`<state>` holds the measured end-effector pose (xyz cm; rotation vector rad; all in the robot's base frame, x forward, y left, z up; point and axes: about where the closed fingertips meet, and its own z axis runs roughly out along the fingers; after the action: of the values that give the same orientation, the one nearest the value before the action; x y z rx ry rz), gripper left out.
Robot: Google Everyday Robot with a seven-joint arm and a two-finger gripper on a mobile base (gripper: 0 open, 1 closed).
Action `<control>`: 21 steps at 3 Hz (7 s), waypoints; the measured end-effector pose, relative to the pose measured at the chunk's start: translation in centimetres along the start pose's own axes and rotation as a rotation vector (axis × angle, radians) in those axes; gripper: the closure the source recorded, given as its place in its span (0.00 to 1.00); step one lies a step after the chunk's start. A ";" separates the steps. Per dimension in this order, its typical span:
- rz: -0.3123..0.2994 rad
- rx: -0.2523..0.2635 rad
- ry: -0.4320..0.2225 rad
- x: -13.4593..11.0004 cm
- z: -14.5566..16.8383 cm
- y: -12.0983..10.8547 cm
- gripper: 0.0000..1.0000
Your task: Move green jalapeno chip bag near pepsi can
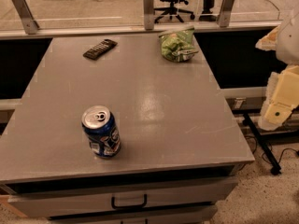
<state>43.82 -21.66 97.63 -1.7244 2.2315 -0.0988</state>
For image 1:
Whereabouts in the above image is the black floor cable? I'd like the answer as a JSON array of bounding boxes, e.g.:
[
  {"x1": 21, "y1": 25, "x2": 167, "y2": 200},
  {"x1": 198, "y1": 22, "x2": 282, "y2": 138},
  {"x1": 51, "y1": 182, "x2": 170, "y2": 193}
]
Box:
[{"x1": 244, "y1": 133, "x2": 299, "y2": 166}]

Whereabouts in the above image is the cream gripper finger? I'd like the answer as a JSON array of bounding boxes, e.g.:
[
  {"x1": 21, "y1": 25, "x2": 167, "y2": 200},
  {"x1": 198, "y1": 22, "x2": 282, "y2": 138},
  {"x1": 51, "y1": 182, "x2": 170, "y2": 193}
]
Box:
[
  {"x1": 255, "y1": 26, "x2": 279, "y2": 51},
  {"x1": 264, "y1": 104, "x2": 292, "y2": 125}
]

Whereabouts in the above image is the grey top drawer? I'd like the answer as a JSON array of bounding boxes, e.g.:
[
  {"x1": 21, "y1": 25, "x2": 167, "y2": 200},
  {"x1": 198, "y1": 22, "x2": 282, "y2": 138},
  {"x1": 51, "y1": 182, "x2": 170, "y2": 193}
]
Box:
[{"x1": 8, "y1": 176, "x2": 237, "y2": 217}]

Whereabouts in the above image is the black chocolate bar wrapper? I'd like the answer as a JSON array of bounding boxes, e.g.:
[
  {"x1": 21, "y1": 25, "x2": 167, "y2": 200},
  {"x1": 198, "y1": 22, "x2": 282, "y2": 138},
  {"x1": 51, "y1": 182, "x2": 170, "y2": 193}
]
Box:
[{"x1": 83, "y1": 39, "x2": 118, "y2": 60}]

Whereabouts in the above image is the metal rail bracket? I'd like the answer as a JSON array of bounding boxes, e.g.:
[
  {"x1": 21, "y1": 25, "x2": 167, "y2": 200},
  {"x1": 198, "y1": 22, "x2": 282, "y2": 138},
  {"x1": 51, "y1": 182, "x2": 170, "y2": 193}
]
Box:
[
  {"x1": 11, "y1": 0, "x2": 39, "y2": 35},
  {"x1": 143, "y1": 0, "x2": 154, "y2": 30},
  {"x1": 217, "y1": 0, "x2": 235, "y2": 27}
]

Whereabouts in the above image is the black table leg stand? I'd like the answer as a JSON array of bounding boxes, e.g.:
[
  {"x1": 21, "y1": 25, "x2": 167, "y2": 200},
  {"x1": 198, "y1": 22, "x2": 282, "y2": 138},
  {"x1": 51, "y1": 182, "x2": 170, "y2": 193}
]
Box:
[{"x1": 243, "y1": 113, "x2": 281, "y2": 175}]

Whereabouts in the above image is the blue pepsi can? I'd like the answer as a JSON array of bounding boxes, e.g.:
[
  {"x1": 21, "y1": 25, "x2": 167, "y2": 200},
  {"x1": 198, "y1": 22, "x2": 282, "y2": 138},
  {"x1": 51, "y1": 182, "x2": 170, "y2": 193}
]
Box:
[{"x1": 81, "y1": 105, "x2": 121, "y2": 158}]

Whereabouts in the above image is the right metal rail bracket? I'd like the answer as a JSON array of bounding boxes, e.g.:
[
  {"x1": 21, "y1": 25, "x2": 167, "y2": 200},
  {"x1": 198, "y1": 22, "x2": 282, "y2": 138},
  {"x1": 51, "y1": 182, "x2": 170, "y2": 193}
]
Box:
[{"x1": 217, "y1": 0, "x2": 235, "y2": 27}]

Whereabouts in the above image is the grey drawer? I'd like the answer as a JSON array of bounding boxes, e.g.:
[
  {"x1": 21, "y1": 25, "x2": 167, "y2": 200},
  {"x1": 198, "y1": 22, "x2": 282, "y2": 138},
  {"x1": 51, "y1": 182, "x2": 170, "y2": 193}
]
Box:
[
  {"x1": 8, "y1": 176, "x2": 237, "y2": 217},
  {"x1": 50, "y1": 205, "x2": 217, "y2": 224}
]

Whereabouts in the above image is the green jalapeno chip bag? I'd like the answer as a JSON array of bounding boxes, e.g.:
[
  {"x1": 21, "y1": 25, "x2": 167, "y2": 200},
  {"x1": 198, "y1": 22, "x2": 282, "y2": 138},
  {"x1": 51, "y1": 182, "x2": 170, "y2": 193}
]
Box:
[{"x1": 159, "y1": 26, "x2": 198, "y2": 63}]

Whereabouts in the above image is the left metal rail bracket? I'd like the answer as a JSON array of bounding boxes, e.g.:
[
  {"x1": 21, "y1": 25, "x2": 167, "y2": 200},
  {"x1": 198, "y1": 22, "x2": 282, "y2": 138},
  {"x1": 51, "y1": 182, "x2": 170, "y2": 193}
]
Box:
[{"x1": 11, "y1": 0, "x2": 39, "y2": 35}]

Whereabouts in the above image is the black drawer handle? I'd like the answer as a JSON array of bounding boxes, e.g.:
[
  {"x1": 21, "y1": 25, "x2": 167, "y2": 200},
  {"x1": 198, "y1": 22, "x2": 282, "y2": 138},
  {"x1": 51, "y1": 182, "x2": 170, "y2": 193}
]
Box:
[{"x1": 110, "y1": 194, "x2": 148, "y2": 210}]

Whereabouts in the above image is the grey lower drawer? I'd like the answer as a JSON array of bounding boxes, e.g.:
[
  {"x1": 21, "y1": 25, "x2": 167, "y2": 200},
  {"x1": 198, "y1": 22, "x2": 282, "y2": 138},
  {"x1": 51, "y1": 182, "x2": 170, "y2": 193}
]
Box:
[{"x1": 50, "y1": 205, "x2": 217, "y2": 224}]

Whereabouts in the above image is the middle metal rail bracket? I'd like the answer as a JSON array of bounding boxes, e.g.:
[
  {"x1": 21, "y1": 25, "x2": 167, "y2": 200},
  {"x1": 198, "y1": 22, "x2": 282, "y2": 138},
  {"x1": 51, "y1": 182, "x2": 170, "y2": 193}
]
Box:
[{"x1": 143, "y1": 0, "x2": 154, "y2": 30}]

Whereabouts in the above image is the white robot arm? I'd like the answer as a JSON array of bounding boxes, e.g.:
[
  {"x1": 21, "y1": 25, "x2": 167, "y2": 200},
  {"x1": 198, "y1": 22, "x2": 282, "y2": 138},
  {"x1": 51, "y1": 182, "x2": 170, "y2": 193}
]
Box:
[{"x1": 255, "y1": 10, "x2": 299, "y2": 131}]

